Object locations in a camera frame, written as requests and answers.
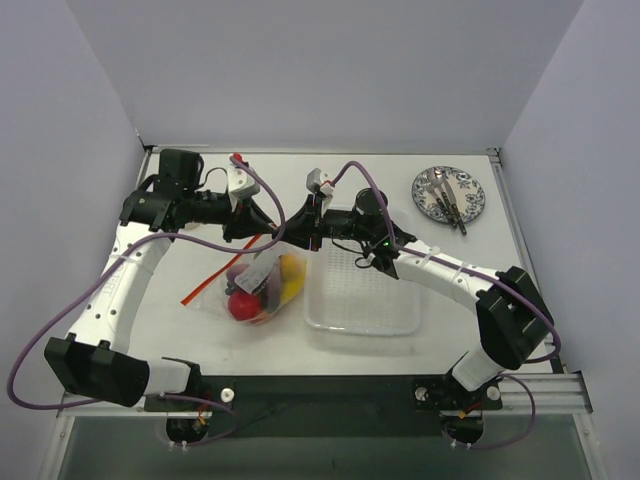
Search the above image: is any fake red apple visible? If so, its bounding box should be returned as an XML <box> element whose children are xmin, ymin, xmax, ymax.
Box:
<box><xmin>227</xmin><ymin>291</ymin><xmax>263</xmax><ymax>321</ymax></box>

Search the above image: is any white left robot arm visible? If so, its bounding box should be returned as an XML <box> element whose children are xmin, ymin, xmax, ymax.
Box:
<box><xmin>44</xmin><ymin>149</ymin><xmax>274</xmax><ymax>411</ymax></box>

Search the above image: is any fake dark grape bunch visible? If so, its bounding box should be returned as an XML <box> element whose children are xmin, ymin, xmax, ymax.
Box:
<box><xmin>224</xmin><ymin>264</ymin><xmax>248</xmax><ymax>296</ymax></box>

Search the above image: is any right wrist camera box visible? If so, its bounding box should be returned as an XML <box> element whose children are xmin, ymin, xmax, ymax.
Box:
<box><xmin>306</xmin><ymin>168</ymin><xmax>334</xmax><ymax>198</ymax></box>

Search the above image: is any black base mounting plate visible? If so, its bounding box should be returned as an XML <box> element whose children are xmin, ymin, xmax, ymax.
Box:
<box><xmin>144</xmin><ymin>375</ymin><xmax>502</xmax><ymax>438</ymax></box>

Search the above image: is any blue floral plate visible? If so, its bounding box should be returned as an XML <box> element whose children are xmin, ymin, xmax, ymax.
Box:
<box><xmin>411</xmin><ymin>166</ymin><xmax>486</xmax><ymax>226</ymax></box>

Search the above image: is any white plastic basket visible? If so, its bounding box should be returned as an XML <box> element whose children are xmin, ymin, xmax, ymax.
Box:
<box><xmin>304</xmin><ymin>241</ymin><xmax>421</xmax><ymax>337</ymax></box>

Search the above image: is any metal spoon dark handle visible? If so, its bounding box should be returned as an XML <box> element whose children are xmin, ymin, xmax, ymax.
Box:
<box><xmin>432</xmin><ymin>168</ymin><xmax>461</xmax><ymax>228</ymax></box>

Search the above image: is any metal fork dark handle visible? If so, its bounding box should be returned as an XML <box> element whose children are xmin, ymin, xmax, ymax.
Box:
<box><xmin>428</xmin><ymin>167</ymin><xmax>468</xmax><ymax>236</ymax></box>

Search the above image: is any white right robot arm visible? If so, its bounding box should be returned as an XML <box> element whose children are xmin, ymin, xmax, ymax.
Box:
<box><xmin>282</xmin><ymin>188</ymin><xmax>554</xmax><ymax>408</ymax></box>

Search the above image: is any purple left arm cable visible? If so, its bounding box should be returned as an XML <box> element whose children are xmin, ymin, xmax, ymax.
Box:
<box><xmin>7</xmin><ymin>152</ymin><xmax>289</xmax><ymax>446</ymax></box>

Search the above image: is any fake yellow lemon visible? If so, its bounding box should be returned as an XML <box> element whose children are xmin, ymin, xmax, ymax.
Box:
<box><xmin>280</xmin><ymin>254</ymin><xmax>306</xmax><ymax>304</ymax></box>

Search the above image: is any purple fake onion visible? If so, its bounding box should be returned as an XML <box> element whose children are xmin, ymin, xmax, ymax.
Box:
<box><xmin>260</xmin><ymin>276</ymin><xmax>282</xmax><ymax>312</ymax></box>

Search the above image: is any clear zip bag orange seal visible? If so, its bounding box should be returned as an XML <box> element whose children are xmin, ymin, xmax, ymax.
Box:
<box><xmin>181</xmin><ymin>235</ymin><xmax>307</xmax><ymax>325</ymax></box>

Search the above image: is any aluminium front rail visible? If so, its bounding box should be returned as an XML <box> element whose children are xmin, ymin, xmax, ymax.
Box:
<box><xmin>59</xmin><ymin>368</ymin><xmax>593</xmax><ymax>418</ymax></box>

